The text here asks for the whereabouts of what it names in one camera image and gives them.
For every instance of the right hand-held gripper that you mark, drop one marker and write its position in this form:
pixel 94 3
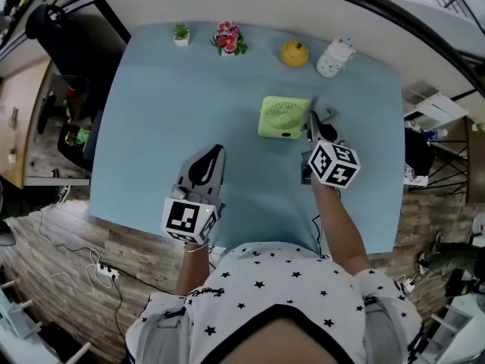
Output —
pixel 333 163

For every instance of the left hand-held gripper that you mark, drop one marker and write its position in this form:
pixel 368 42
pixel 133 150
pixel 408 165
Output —
pixel 185 218

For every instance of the green square desk fan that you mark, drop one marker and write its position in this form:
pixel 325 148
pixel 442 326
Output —
pixel 273 126

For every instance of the person's right forearm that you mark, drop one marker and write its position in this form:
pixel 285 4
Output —
pixel 343 230

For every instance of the person's left forearm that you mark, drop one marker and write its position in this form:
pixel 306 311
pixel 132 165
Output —
pixel 191 271

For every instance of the yellow orange fruit shaped ornament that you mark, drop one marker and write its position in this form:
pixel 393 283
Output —
pixel 294 54

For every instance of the black hanging garment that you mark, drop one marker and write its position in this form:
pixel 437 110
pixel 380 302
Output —
pixel 418 152

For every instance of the pink flowers in white pot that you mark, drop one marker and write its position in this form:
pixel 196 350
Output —
pixel 229 41

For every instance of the white star print shirt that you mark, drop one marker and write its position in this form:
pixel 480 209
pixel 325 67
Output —
pixel 273 279

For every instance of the small green potted plant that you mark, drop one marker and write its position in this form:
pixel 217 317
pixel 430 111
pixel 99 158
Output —
pixel 181 35

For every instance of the black and white sneaker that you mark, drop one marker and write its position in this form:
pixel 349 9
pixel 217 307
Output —
pixel 63 193

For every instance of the small white power strip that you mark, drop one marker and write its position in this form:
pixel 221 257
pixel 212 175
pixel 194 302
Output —
pixel 406 283

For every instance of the black office chair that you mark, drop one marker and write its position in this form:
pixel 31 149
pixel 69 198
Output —
pixel 68 40

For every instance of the wooden side desk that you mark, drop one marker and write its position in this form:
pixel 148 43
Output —
pixel 19 108

